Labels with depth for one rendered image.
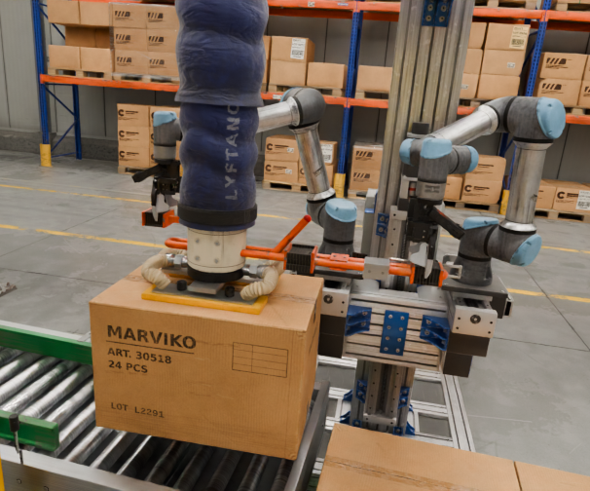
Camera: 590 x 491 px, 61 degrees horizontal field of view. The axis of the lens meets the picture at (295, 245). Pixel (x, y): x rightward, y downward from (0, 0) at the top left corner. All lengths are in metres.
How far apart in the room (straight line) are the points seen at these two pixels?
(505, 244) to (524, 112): 0.42
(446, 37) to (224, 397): 1.41
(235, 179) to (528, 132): 0.90
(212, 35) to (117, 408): 1.05
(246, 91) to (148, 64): 7.95
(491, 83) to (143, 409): 7.66
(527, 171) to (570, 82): 7.12
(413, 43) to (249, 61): 0.79
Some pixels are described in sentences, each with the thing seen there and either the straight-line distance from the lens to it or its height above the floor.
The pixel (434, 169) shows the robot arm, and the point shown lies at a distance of 1.33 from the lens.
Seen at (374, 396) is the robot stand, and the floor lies 0.45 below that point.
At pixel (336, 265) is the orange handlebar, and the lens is 1.40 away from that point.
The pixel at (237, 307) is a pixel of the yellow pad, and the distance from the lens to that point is 1.37.
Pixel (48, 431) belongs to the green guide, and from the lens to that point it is 1.75.
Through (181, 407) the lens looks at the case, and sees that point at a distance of 1.51.
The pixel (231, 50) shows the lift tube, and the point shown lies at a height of 1.73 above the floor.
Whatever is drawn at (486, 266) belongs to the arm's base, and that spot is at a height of 1.11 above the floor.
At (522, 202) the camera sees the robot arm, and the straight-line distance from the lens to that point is 1.76.
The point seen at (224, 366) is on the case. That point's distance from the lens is 1.40.
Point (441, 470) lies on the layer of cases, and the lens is 1.79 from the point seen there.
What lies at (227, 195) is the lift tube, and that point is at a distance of 1.34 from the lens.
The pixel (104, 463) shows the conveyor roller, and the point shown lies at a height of 0.54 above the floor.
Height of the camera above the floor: 1.65
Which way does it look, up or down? 17 degrees down
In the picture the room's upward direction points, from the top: 4 degrees clockwise
